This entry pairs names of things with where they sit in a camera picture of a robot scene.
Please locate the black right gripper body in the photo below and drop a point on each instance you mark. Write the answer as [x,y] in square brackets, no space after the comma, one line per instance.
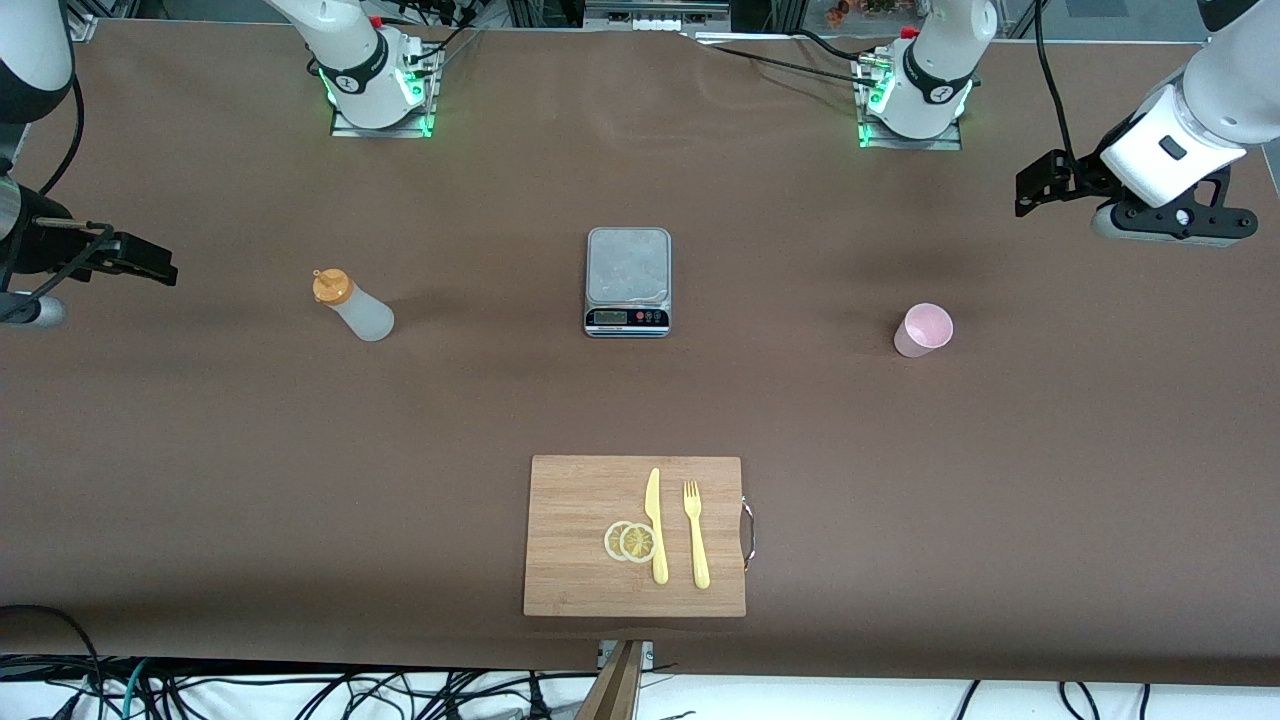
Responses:
[40,247]

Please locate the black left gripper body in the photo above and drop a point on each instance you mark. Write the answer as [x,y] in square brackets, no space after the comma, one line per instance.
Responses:
[1083,174]

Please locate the pink plastic cup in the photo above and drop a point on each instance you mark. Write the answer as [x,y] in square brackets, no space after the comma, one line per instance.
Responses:
[920,335]

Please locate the translucent sauce bottle orange cap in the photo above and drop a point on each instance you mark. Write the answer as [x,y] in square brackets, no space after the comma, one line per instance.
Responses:
[365,318]

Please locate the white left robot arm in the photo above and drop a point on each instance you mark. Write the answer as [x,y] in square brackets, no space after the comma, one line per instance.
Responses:
[935,70]

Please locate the brown table cover sheet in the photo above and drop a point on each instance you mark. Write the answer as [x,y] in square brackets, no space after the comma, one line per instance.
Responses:
[300,450]

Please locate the silver digital kitchen scale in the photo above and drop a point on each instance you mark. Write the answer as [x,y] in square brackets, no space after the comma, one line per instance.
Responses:
[628,265]

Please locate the white power strip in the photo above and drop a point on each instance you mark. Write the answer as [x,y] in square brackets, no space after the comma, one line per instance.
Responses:
[655,20]

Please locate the yellow plastic fork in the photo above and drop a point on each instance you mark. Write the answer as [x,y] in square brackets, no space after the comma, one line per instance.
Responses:
[698,550]

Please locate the yellow plastic knife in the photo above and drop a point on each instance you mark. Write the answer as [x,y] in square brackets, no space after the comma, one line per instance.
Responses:
[657,545]

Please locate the lemon slice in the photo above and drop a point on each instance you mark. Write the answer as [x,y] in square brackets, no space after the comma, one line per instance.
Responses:
[610,540]
[638,542]

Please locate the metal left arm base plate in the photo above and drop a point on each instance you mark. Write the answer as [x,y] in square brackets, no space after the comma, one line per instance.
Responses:
[945,143]

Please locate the aluminium frame corner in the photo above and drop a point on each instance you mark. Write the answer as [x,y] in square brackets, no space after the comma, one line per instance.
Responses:
[80,25]

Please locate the metal bracket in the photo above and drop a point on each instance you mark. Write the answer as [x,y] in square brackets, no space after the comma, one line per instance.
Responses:
[650,655]

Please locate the wooden post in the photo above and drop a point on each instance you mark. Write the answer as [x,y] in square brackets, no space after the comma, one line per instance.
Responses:
[620,690]

